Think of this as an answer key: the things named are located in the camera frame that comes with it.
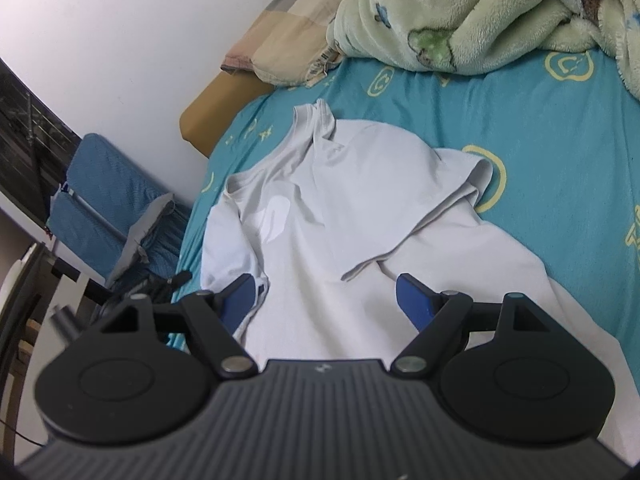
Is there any white furniture frame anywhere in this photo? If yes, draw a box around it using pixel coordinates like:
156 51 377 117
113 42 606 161
0 242 113 361

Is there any teal printed bed sheet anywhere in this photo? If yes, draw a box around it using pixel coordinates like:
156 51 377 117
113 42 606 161
165 46 640 356

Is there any white t-shirt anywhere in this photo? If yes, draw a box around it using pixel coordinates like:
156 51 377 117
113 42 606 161
199 99 640 476

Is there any green fleece blanket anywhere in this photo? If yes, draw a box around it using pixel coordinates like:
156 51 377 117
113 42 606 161
326 0 640 103

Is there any grey cloth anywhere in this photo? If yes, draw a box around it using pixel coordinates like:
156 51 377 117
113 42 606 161
106 193 177 288

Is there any plaid pillow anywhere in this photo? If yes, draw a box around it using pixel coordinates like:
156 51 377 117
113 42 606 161
220 0 368 86

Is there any tan mattress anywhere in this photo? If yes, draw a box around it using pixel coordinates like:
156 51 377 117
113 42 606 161
179 69 276 158

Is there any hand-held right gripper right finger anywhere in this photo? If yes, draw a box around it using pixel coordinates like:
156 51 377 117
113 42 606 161
390 273 552 377

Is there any blue folding chair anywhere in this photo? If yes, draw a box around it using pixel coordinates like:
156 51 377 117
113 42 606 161
45 132 193 306

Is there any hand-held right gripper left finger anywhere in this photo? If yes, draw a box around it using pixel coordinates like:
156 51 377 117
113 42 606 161
101 273 260 376

